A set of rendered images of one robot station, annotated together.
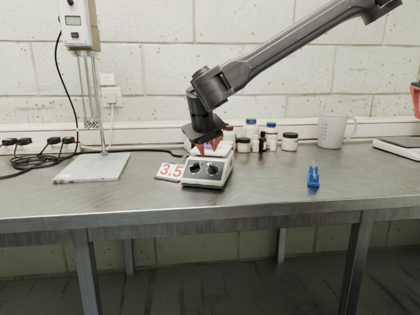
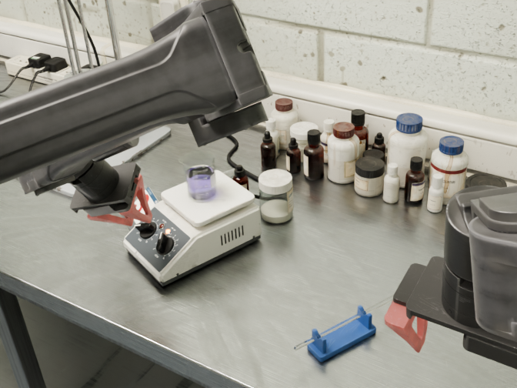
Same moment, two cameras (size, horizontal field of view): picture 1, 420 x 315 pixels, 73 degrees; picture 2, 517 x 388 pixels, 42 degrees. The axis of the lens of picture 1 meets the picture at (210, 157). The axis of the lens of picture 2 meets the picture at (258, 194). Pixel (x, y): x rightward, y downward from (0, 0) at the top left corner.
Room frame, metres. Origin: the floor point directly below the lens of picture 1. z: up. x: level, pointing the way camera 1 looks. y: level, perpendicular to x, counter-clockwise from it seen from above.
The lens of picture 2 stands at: (0.24, -0.70, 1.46)
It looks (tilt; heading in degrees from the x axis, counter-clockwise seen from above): 33 degrees down; 42
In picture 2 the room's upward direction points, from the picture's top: 4 degrees counter-clockwise
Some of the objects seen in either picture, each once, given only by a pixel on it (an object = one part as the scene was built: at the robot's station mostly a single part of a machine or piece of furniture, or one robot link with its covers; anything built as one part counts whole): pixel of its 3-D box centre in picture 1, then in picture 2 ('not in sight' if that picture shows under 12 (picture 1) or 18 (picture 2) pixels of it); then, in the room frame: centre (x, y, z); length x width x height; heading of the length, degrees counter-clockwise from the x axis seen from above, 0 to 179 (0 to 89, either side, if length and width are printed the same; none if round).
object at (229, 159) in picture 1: (209, 164); (197, 224); (0.87, 0.00, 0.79); 0.22 x 0.13 x 0.08; 166
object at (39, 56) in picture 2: (8, 142); (37, 61); (1.14, 0.83, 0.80); 0.07 x 0.04 x 0.02; 7
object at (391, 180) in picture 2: (255, 143); (391, 182); (1.18, -0.20, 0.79); 0.03 x 0.03 x 0.07
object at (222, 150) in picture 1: (211, 149); (207, 196); (0.90, -0.01, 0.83); 0.12 x 0.12 x 0.01; 76
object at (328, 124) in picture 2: not in sight; (328, 141); (1.23, -0.02, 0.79); 0.03 x 0.03 x 0.09
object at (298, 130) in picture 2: not in sight; (304, 142); (1.21, 0.03, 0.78); 0.06 x 0.06 x 0.07
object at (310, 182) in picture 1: (313, 175); (341, 331); (0.83, -0.32, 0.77); 0.10 x 0.03 x 0.04; 162
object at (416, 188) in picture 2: (262, 140); (415, 179); (1.20, -0.23, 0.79); 0.03 x 0.03 x 0.08
